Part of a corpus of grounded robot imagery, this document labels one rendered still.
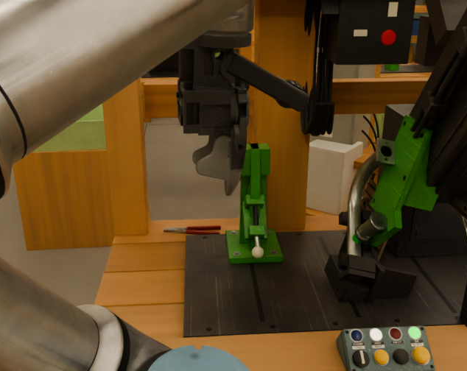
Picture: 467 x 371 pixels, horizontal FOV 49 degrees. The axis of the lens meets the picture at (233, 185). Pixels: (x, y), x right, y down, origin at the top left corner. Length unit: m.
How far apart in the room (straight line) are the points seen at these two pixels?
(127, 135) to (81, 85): 1.05
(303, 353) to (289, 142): 0.58
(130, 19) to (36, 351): 0.31
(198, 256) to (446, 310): 0.57
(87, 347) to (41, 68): 0.33
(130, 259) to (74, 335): 0.82
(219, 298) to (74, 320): 0.63
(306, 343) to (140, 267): 0.47
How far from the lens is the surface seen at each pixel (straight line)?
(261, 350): 1.00
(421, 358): 0.98
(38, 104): 0.28
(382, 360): 0.96
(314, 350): 1.01
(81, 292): 2.88
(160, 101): 1.40
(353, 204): 1.19
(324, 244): 1.35
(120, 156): 1.36
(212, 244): 1.34
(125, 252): 1.37
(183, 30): 0.35
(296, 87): 0.67
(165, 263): 1.30
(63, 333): 0.51
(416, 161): 1.04
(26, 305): 0.48
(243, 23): 0.62
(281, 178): 1.39
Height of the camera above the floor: 1.54
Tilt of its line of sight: 22 degrees down
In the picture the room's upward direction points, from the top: straight up
